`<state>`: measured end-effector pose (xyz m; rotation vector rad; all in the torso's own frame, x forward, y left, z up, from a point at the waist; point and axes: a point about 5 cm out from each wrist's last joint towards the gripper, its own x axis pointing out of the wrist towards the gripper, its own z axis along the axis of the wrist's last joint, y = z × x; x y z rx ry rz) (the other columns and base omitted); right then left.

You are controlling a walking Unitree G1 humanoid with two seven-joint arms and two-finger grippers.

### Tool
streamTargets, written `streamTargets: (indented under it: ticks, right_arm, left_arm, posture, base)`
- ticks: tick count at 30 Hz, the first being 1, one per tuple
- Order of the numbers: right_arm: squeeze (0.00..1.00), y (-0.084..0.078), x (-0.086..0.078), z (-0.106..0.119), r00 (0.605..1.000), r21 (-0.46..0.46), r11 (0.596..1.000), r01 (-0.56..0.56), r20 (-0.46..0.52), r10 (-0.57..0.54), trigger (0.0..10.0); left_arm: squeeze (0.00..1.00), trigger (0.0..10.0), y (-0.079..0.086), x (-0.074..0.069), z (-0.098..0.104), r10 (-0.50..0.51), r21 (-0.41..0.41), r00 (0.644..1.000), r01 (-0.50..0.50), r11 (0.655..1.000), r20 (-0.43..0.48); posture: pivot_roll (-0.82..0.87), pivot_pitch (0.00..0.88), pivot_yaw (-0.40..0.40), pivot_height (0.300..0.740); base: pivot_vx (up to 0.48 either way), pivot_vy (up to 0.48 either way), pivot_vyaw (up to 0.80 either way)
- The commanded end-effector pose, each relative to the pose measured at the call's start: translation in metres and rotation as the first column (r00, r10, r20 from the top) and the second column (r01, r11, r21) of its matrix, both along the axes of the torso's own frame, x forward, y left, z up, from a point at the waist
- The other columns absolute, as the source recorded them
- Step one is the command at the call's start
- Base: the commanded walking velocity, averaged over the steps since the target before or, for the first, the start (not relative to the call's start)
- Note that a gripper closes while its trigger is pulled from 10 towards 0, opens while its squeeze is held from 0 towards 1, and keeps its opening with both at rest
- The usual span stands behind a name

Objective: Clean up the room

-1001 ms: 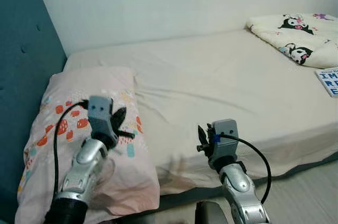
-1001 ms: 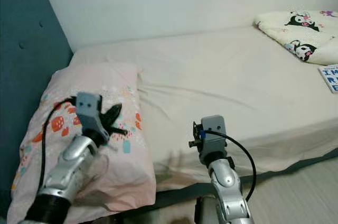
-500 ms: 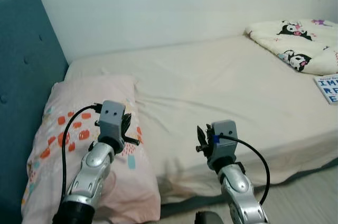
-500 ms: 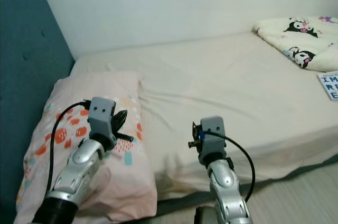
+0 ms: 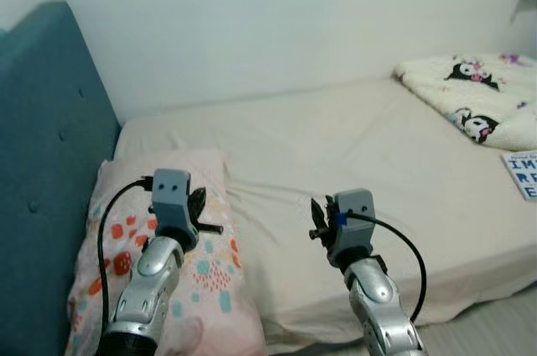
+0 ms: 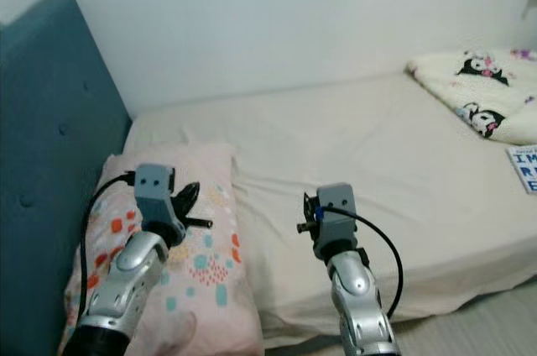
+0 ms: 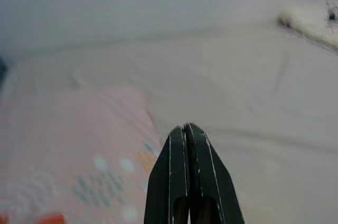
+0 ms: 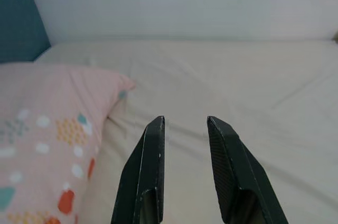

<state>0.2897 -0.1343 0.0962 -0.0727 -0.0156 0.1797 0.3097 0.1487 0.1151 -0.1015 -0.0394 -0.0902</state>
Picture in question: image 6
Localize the pink patterned pillow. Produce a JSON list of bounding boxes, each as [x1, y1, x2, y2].
[[63, 142, 265, 356]]

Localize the cream cartoon print quilt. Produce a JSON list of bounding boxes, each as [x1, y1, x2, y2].
[[407, 48, 537, 145]]

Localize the white blue paperback book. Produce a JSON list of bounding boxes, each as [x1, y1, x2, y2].
[[507, 144, 537, 195]]

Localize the beige bed sheet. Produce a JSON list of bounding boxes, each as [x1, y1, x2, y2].
[[126, 71, 537, 348]]

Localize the teal upholstered headboard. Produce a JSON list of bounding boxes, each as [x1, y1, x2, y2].
[[0, 0, 133, 356]]

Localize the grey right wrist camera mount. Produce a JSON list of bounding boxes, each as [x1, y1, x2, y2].
[[312, 183, 358, 260]]

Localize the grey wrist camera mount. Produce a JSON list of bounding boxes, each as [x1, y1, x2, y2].
[[312, 183, 358, 260], [134, 164, 185, 243]]

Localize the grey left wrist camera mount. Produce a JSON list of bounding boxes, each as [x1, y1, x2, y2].
[[134, 164, 185, 243]]

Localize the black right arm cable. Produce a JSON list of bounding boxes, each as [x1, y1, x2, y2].
[[319, 207, 404, 319]]

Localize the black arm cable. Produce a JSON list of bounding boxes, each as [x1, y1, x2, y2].
[[80, 171, 138, 323], [319, 207, 404, 319]]

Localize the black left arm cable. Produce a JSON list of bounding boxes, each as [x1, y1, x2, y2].
[[80, 171, 138, 323]]

